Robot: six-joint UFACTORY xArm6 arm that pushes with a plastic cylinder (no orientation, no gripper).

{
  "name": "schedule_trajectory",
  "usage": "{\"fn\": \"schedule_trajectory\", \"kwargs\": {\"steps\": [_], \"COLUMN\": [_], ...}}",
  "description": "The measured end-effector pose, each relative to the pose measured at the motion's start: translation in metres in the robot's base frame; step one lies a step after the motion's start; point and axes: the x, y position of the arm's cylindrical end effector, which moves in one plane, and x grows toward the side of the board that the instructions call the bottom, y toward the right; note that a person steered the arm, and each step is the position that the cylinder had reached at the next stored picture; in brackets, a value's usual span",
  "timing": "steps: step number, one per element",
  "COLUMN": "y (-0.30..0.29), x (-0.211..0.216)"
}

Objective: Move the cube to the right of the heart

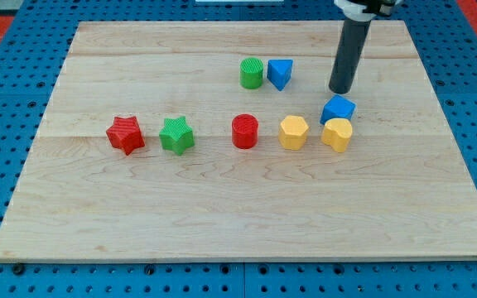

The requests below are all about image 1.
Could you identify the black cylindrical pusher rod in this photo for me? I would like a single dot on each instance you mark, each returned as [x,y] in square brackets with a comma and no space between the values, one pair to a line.
[350,47]

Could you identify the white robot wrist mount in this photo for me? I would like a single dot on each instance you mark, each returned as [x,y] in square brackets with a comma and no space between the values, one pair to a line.
[366,10]

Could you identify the blue cube block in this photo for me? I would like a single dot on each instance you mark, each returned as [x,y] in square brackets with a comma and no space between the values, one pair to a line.
[337,107]

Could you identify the yellow heart block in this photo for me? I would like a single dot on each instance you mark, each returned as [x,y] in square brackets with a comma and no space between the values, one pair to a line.
[337,134]

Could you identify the blue triangle block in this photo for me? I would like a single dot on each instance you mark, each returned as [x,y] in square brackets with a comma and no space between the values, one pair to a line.
[279,72]

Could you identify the green cylinder block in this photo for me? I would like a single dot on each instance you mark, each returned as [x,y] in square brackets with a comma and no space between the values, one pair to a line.
[251,73]

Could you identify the yellow hexagon block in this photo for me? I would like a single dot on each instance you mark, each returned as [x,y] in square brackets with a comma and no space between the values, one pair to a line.
[293,132]

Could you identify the red cylinder block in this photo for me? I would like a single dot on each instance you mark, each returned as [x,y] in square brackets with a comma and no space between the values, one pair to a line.
[244,131]

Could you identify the wooden board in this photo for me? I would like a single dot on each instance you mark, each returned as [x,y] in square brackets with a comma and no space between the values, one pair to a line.
[400,192]

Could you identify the green star block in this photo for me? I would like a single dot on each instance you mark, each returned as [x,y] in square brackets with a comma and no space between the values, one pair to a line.
[176,135]

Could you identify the red star block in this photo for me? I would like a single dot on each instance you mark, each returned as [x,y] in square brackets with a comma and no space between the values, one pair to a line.
[125,134]

